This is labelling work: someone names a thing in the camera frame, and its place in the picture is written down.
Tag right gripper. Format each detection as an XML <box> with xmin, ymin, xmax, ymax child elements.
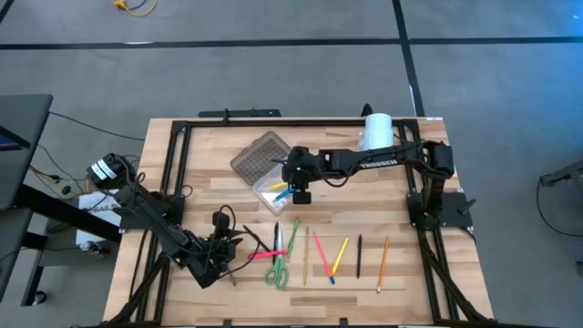
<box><xmin>281</xmin><ymin>148</ymin><xmax>322</xmax><ymax>195</ymax></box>

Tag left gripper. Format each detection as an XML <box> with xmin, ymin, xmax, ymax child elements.
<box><xmin>199</xmin><ymin>234</ymin><xmax>263</xmax><ymax>280</ymax></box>

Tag green-handled scissors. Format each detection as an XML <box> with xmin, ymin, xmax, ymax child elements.
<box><xmin>264</xmin><ymin>226</ymin><xmax>292</xmax><ymax>292</ymax></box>

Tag clear plastic supply box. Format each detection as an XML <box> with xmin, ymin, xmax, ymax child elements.
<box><xmin>229</xmin><ymin>130</ymin><xmax>304</xmax><ymax>218</ymax></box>

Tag yellow wooden pencil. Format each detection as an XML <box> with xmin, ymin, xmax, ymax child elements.
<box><xmin>302</xmin><ymin>226</ymin><xmax>311</xmax><ymax>287</ymax></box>

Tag pink pen blue cap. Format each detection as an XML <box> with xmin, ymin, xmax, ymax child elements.
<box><xmin>312</xmin><ymin>231</ymin><xmax>337</xmax><ymax>286</ymax></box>

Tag yellow pen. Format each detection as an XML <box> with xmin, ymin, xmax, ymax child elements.
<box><xmin>330</xmin><ymin>236</ymin><xmax>351</xmax><ymax>276</ymax></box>

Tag orange pencil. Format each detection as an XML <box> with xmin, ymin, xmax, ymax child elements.
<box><xmin>375</xmin><ymin>235</ymin><xmax>391</xmax><ymax>294</ymax></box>

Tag black bar device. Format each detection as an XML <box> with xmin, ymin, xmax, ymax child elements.
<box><xmin>198</xmin><ymin>108</ymin><xmax>282</xmax><ymax>119</ymax></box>

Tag white paper sheet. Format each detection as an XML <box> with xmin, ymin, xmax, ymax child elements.
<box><xmin>75</xmin><ymin>190</ymin><xmax>123</xmax><ymax>247</ymax></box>

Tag dark grey desk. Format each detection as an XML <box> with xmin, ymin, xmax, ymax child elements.
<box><xmin>0</xmin><ymin>93</ymin><xmax>123</xmax><ymax>307</ymax></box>

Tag laptop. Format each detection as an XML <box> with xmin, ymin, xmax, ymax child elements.
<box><xmin>0</xmin><ymin>125</ymin><xmax>32</xmax><ymax>152</ymax></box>

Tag grey stand leg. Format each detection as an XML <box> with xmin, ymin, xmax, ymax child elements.
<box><xmin>539</xmin><ymin>158</ymin><xmax>583</xmax><ymax>188</ymax></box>

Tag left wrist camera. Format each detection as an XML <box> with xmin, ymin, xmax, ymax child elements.
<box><xmin>212</xmin><ymin>210</ymin><xmax>230</xmax><ymax>238</ymax></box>

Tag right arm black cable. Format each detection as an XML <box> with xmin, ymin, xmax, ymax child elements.
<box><xmin>320</xmin><ymin>170</ymin><xmax>354</xmax><ymax>189</ymax></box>

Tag black aluminium table frame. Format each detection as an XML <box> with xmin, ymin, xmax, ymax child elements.
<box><xmin>107</xmin><ymin>117</ymin><xmax>496</xmax><ymax>328</ymax></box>

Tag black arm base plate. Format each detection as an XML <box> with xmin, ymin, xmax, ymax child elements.
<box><xmin>406</xmin><ymin>190</ymin><xmax>475</xmax><ymax>229</ymax></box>
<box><xmin>118</xmin><ymin>193</ymin><xmax>186</xmax><ymax>231</ymax></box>

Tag yellow cable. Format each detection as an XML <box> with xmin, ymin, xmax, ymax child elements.
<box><xmin>113</xmin><ymin>0</ymin><xmax>159</xmax><ymax>18</ymax></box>

